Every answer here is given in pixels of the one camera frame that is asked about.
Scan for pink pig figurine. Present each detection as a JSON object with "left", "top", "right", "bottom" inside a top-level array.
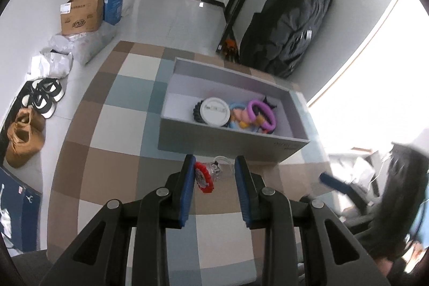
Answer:
[{"left": 231, "top": 108, "right": 255, "bottom": 129}]

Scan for purple plastic bracelet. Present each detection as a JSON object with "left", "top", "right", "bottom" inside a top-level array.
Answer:
[{"left": 246, "top": 99, "right": 277, "bottom": 135}]

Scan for black hair clip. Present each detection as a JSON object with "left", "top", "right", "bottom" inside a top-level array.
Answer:
[{"left": 262, "top": 95, "right": 279, "bottom": 110}]

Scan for light blue plastic bracelet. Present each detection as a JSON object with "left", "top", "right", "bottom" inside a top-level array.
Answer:
[{"left": 227, "top": 101, "right": 251, "bottom": 129}]

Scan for black backpack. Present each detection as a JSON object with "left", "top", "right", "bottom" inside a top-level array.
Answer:
[{"left": 239, "top": 0, "right": 332, "bottom": 78}]

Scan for dark blue shoe box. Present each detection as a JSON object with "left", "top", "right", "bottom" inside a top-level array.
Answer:
[{"left": 0, "top": 167, "right": 41, "bottom": 252}]

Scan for brown cardboard box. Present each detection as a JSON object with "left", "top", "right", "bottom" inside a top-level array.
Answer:
[{"left": 60, "top": 0, "right": 104, "bottom": 36}]

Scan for white plastic bag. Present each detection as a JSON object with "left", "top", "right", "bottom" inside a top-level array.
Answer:
[{"left": 28, "top": 51, "right": 73, "bottom": 79}]

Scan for grey plastic parcel bag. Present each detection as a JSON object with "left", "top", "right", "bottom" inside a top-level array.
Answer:
[{"left": 49, "top": 22, "right": 118, "bottom": 65}]

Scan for brown suede shoes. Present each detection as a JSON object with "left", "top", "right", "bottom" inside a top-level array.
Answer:
[{"left": 5, "top": 107, "right": 45, "bottom": 168}]

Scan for white round pin badge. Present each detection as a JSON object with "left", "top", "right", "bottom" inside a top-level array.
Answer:
[{"left": 200, "top": 97, "right": 231, "bottom": 127}]

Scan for grey rectangular storage box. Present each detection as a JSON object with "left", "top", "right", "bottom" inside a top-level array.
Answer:
[{"left": 158, "top": 59, "right": 310, "bottom": 163}]

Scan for black white sneakers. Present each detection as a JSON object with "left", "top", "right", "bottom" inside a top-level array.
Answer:
[{"left": 20, "top": 78, "right": 65, "bottom": 119}]

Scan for red flower keychain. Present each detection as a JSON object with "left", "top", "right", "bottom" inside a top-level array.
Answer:
[{"left": 193, "top": 156, "right": 235, "bottom": 194}]

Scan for blue cardboard box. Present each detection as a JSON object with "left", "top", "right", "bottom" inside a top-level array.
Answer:
[{"left": 102, "top": 0, "right": 123, "bottom": 25}]

